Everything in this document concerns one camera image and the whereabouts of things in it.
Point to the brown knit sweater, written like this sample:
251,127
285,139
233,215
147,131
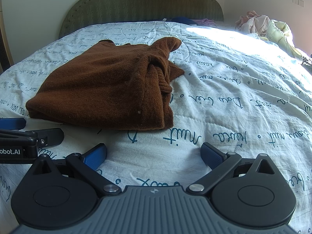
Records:
102,85

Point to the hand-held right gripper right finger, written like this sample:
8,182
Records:
212,154

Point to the pink clothes pile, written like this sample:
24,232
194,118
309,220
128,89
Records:
252,24

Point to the green upholstered headboard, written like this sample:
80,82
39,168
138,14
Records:
134,2

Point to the dark patterned cloth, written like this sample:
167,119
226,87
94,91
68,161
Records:
307,61

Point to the purple cloth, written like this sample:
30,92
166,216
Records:
206,22

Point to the white wall switch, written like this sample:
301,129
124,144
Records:
298,1

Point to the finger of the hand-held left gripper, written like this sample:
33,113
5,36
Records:
12,123
48,136

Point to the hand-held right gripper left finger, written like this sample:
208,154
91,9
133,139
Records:
95,157

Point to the white script printed quilt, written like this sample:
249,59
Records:
231,90

